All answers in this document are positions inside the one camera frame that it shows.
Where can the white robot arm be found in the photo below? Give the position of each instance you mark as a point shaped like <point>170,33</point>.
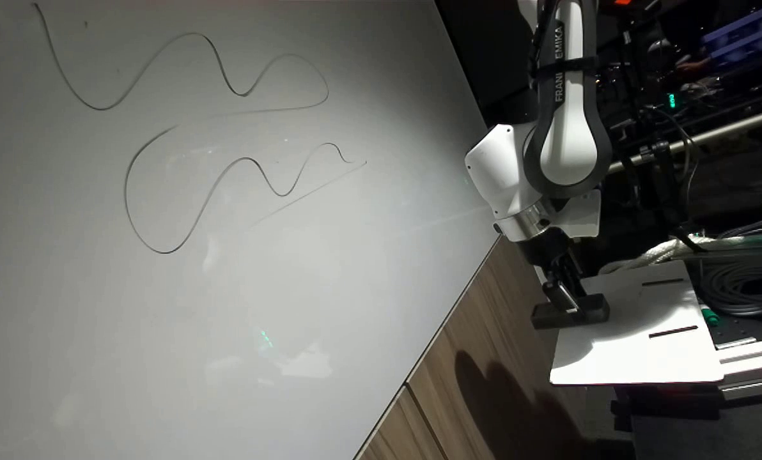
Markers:
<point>539,179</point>

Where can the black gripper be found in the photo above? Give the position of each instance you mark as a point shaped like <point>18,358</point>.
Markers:
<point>555,258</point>

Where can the black felt whiteboard eraser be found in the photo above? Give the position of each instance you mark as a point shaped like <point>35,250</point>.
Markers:
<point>551,314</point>

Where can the metal tripod pole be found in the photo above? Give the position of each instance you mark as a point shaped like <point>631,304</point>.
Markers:
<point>702,139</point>

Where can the large wall whiteboard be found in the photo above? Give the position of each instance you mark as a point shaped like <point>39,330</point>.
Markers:
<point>229,227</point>

